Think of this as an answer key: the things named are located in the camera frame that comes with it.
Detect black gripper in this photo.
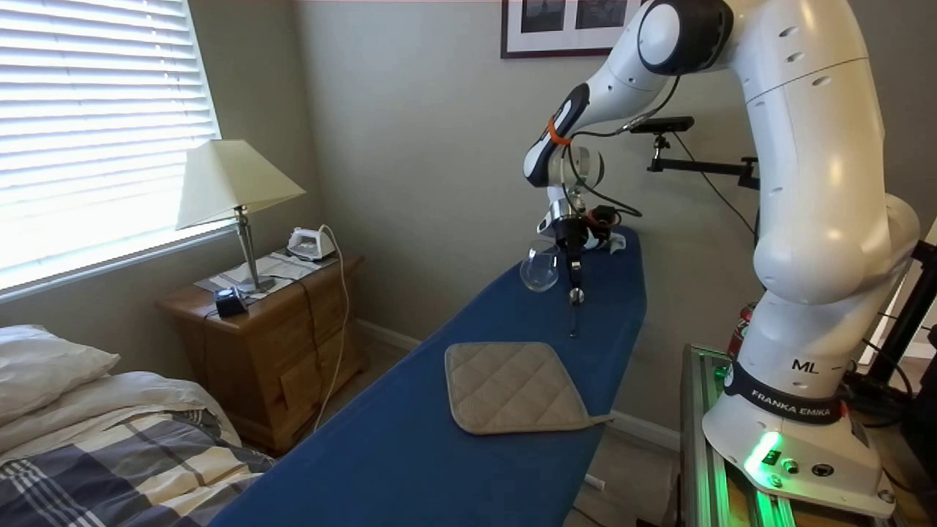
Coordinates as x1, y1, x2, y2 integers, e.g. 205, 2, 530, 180
552, 215, 593, 294

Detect silver metal spoon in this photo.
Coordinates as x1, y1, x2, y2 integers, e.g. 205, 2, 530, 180
568, 281, 589, 339

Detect clear drinking glass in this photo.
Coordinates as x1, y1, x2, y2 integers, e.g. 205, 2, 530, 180
519, 243, 565, 295

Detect grey quilted pot holder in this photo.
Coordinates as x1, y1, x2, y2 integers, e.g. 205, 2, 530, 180
441, 339, 618, 439

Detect red cola can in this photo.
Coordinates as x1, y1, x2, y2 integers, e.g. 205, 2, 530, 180
726, 304, 756, 363

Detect metal robot stand green light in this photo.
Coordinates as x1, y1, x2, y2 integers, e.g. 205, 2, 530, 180
680, 339, 937, 527

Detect blue ironing board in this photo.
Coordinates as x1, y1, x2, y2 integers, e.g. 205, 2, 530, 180
207, 226, 650, 527

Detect white clothes iron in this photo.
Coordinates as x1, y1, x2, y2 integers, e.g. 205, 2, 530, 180
284, 223, 338, 266

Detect white papers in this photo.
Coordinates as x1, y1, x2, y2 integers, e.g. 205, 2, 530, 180
192, 248, 324, 303

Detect wooden nightstand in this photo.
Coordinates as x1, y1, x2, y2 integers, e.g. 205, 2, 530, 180
158, 251, 368, 459

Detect black metal stand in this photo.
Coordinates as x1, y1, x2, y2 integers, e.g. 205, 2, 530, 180
857, 238, 937, 481

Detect small black alarm clock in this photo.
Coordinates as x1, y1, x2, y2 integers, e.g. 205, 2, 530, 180
213, 285, 249, 322

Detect table lamp cream shade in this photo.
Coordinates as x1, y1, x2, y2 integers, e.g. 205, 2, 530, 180
174, 137, 306, 295

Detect white bed blanket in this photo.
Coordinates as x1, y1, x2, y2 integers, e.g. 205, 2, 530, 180
0, 368, 245, 462

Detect white window blinds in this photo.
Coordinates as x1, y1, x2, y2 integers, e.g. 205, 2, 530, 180
0, 0, 224, 281

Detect plaid blue duvet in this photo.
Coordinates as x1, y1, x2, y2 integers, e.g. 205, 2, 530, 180
0, 406, 276, 527

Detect white pillow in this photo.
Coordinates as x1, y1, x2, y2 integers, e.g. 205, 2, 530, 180
0, 322, 122, 427

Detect black stereo camera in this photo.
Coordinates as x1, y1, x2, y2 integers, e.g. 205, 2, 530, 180
625, 114, 696, 134

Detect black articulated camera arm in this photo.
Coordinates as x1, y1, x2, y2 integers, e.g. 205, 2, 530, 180
646, 130, 763, 193

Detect white power cord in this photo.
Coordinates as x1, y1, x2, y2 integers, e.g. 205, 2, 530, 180
306, 223, 355, 434

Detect black framed wall picture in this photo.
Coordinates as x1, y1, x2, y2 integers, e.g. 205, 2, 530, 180
497, 0, 646, 60

